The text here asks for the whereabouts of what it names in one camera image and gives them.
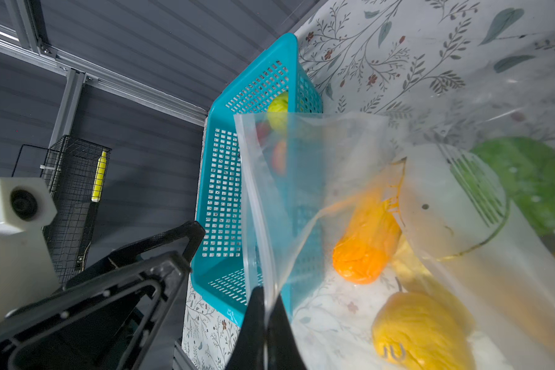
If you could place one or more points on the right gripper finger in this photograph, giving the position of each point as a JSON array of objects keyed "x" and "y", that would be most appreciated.
[{"x": 265, "y": 342}]

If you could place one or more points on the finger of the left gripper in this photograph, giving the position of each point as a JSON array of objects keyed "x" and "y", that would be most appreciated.
[
  {"x": 108, "y": 322},
  {"x": 130, "y": 253}
]

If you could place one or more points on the yellow toy pepper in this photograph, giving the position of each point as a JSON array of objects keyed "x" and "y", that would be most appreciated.
[{"x": 416, "y": 332}]

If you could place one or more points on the clear zip top bag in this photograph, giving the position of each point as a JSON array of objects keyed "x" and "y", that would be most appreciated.
[{"x": 422, "y": 237}]

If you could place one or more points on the green toy lime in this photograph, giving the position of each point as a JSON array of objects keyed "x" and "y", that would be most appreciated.
[{"x": 526, "y": 170}]

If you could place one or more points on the pale yellow toy pear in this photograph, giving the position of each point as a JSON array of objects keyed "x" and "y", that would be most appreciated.
[{"x": 414, "y": 276}]

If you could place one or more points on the teal plastic basket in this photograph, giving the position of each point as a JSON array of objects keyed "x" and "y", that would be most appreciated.
[{"x": 227, "y": 266}]

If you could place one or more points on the yellow marker in basket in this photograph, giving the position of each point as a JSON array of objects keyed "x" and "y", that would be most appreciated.
[{"x": 97, "y": 188}]

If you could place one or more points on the pale red toy strawberry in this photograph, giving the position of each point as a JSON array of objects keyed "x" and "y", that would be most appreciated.
[{"x": 263, "y": 131}]

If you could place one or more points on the green toy pear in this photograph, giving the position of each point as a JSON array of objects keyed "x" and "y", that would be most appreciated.
[{"x": 278, "y": 111}]

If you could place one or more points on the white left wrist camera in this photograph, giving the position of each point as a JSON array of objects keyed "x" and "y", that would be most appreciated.
[{"x": 27, "y": 274}]

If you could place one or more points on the black wire wall basket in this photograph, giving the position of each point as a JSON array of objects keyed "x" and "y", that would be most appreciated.
[{"x": 68, "y": 168}]

